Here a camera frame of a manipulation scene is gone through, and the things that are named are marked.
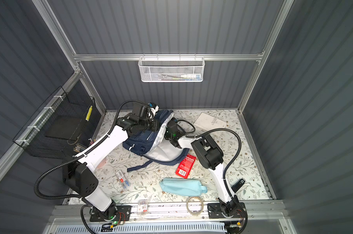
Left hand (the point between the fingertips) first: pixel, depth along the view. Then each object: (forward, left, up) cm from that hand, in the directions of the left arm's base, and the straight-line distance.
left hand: (160, 123), depth 82 cm
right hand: (+8, +4, -14) cm, 17 cm away
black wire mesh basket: (-4, +52, +3) cm, 52 cm away
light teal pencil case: (-29, -11, -21) cm, 38 cm away
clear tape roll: (-40, -20, -25) cm, 52 cm away
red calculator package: (-17, -14, -23) cm, 32 cm away
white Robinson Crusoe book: (+16, -34, -20) cm, 43 cm away
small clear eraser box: (-38, +10, -22) cm, 45 cm away
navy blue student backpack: (-12, +4, -6) cm, 13 cm away
